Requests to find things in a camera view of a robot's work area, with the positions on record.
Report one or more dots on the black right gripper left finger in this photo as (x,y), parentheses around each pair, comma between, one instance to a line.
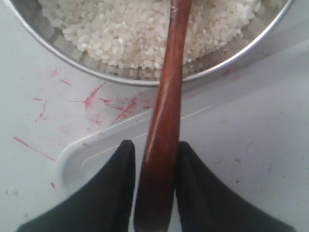
(103,204)

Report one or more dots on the white plastic tray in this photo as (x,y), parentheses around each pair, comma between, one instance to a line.
(252,130)

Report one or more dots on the brown wooden spoon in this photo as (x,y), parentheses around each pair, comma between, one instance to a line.
(154,199)

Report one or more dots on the steel bowl of rice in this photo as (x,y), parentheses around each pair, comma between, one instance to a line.
(124,41)

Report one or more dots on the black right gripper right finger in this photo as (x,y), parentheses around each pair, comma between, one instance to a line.
(206,204)

